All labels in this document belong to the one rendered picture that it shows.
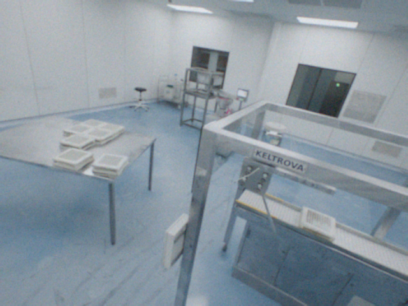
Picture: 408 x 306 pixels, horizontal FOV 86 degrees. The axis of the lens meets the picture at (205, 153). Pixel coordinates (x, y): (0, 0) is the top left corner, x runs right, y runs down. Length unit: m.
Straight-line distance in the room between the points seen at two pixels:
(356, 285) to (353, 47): 5.51
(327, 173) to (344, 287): 1.45
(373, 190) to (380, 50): 5.97
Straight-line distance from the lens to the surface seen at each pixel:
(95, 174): 2.18
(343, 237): 2.06
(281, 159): 0.87
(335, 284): 2.20
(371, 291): 2.20
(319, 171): 0.87
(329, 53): 6.71
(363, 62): 6.72
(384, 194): 0.91
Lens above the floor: 1.99
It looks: 25 degrees down
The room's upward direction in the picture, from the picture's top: 10 degrees clockwise
